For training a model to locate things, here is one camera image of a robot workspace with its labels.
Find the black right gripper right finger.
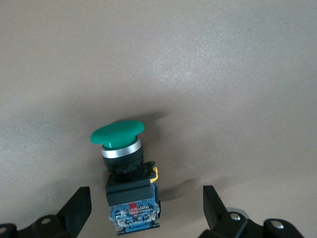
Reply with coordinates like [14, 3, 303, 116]
[199, 185, 304, 238]

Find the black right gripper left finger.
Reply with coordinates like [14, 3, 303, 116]
[0, 186, 92, 238]

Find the green mushroom push button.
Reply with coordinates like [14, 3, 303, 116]
[90, 120, 161, 236]

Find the brown table cover sheet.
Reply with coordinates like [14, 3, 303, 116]
[0, 0, 317, 238]

